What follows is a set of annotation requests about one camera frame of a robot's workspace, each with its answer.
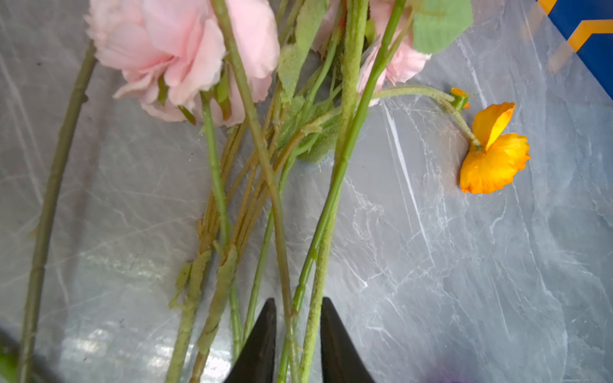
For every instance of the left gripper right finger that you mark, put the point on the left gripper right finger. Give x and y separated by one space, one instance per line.
339 358

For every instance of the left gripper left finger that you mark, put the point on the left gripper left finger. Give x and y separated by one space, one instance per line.
256 362

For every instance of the purple blue glass vase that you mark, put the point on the purple blue glass vase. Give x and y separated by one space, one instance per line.
449 374

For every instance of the orange poppy flower stem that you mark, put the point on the orange poppy flower stem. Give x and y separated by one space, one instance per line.
494 156

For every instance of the pink rose bundle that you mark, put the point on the pink rose bundle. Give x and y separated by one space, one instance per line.
173 58

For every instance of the orange rose with leaves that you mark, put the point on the orange rose with leaves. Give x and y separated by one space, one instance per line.
21 367

